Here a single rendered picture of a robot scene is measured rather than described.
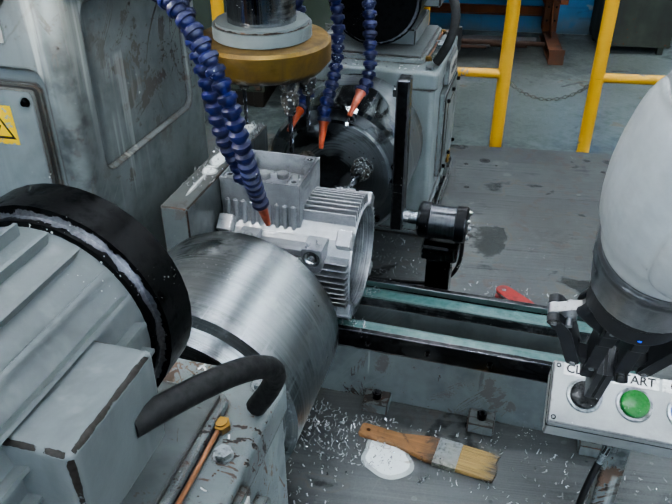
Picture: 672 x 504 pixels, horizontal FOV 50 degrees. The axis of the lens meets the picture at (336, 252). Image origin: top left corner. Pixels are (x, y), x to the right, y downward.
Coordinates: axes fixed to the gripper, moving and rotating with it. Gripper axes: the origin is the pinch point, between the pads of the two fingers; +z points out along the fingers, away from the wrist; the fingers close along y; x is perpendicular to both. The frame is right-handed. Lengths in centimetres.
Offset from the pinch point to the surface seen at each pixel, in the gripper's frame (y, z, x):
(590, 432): -0.9, 9.0, 3.4
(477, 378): 11.8, 34.2, -8.7
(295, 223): 39.9, 17.3, -20.8
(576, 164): -4, 89, -88
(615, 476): -5.3, 18.4, 5.1
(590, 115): -17, 198, -194
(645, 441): -6.2, 8.4, 3.4
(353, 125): 38, 26, -46
